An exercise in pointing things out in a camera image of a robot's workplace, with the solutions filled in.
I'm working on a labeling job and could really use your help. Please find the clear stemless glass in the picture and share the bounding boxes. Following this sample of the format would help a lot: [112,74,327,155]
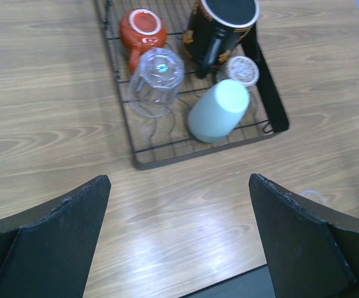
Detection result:
[300,189,327,205]

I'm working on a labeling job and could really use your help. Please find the small orange black cup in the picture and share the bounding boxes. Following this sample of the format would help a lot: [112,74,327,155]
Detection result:
[119,8,167,73]

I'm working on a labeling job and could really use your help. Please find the short clear glass tumbler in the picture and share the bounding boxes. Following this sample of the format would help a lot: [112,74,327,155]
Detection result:
[225,55,260,88]

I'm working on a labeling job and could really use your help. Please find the black skull pattern mug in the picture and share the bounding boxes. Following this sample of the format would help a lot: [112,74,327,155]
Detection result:
[182,0,260,79]

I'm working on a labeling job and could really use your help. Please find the black wire dish rack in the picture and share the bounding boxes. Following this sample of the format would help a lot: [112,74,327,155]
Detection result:
[94,1,289,170]

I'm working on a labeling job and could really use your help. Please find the pale green cup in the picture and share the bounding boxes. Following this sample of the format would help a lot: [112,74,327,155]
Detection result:
[187,79,250,143]

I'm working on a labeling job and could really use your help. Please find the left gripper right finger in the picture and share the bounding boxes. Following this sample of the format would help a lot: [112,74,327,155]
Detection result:
[248,174,359,297]

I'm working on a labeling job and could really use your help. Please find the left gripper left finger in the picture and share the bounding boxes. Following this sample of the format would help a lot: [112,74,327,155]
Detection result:
[0,175,111,297]

